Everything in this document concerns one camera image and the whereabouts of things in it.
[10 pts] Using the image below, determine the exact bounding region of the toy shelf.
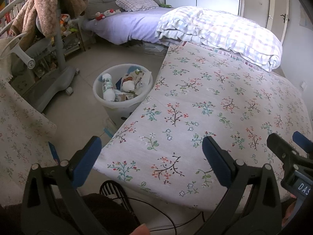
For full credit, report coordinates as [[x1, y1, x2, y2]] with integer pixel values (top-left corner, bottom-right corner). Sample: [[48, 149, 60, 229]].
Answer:
[[61, 13, 86, 54]]

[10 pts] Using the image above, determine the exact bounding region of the white snack wrapper red print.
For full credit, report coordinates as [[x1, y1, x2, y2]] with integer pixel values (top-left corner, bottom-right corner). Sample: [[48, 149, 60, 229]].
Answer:
[[121, 69, 152, 96]]

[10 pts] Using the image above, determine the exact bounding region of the white plastic waste bin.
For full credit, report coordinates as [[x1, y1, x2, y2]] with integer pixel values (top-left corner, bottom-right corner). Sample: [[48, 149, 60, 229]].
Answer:
[[92, 64, 153, 124]]

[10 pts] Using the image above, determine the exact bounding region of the bed with purple sheet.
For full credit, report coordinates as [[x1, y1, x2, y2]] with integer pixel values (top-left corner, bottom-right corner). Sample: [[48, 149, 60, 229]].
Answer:
[[83, 7, 176, 46]]

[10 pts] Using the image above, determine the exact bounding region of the black cable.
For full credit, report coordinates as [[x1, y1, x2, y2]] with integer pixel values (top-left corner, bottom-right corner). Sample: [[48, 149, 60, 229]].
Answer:
[[120, 197, 203, 231]]

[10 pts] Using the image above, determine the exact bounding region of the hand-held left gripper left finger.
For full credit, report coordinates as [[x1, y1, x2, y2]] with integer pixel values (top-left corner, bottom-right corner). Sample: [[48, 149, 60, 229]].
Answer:
[[22, 136, 108, 235]]

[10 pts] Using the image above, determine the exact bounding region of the brown fleece blanket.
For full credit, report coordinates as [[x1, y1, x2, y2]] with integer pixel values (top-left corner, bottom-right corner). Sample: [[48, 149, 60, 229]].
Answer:
[[11, 0, 90, 52]]

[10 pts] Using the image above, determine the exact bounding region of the white hallway door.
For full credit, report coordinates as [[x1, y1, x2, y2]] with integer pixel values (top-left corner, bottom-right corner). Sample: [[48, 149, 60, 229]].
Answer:
[[266, 0, 274, 28]]

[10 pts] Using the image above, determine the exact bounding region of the person's left hand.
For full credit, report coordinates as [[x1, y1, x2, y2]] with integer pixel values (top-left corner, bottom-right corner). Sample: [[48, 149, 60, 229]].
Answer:
[[133, 223, 151, 235]]

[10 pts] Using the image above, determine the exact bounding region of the plaid pillow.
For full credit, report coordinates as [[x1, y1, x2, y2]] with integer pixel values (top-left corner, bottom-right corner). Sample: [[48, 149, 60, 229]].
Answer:
[[115, 0, 159, 12]]

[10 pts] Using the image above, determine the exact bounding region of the plaid duvet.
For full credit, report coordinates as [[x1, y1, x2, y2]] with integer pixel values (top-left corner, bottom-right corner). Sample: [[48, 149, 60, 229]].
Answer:
[[155, 6, 283, 72]]

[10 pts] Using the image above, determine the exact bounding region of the white plastic bottle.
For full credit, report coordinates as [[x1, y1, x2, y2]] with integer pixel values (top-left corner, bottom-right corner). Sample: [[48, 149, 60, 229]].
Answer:
[[101, 73, 116, 102]]

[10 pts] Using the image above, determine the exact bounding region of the grey rolling chair base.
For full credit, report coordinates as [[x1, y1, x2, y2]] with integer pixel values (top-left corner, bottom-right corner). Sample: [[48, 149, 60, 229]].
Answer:
[[0, 5, 80, 113]]

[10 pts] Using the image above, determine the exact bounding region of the stack of papers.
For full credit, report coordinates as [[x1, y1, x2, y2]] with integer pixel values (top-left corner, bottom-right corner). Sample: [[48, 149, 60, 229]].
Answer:
[[143, 42, 169, 55]]

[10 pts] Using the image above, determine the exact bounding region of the person's right hand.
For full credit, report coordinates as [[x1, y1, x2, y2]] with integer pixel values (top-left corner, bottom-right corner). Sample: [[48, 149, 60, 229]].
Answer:
[[281, 193, 302, 227]]

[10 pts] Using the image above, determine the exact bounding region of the row of books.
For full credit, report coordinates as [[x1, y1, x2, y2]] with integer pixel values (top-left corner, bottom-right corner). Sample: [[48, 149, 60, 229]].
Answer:
[[0, 0, 31, 33]]

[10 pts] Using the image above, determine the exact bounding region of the small black fan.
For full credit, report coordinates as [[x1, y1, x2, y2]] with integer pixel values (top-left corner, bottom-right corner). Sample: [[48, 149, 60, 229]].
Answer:
[[100, 180, 130, 206]]

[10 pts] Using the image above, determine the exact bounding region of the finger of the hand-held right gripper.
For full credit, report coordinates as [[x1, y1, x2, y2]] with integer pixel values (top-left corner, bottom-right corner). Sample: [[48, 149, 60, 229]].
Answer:
[[293, 131, 313, 153], [266, 133, 300, 174]]

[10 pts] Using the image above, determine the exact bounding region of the beige floral cloth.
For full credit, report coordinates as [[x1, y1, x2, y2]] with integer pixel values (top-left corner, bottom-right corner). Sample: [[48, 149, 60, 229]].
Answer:
[[0, 73, 58, 201]]

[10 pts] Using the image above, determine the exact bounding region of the grey headboard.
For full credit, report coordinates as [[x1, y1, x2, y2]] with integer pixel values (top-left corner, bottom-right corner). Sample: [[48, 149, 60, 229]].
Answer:
[[87, 0, 163, 19]]

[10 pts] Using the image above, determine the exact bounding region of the pile of plush toys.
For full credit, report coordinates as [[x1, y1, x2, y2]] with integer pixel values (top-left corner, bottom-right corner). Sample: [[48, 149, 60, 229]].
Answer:
[[60, 14, 79, 36]]

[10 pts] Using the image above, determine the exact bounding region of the red white plush toy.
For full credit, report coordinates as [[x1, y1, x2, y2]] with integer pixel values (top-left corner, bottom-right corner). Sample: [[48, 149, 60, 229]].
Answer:
[[94, 9, 121, 21]]

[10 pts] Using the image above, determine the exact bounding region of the cream knitted cloth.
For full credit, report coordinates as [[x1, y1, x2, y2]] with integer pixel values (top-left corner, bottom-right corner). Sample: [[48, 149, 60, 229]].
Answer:
[[0, 38, 15, 81]]

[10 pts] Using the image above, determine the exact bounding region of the dark cloth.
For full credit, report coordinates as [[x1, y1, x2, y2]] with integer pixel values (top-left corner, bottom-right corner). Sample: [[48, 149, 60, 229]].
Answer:
[[0, 193, 137, 235]]

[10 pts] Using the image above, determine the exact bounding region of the floral tablecloth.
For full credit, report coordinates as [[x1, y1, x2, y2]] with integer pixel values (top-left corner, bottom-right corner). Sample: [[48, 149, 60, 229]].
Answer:
[[93, 42, 311, 212]]

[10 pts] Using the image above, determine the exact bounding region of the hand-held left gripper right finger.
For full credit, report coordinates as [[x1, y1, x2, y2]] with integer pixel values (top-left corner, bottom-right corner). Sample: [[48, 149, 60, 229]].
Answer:
[[196, 136, 283, 235]]

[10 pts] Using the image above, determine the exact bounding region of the white tissue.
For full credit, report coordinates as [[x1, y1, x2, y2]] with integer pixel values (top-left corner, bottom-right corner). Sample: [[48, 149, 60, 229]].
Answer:
[[122, 80, 135, 93]]

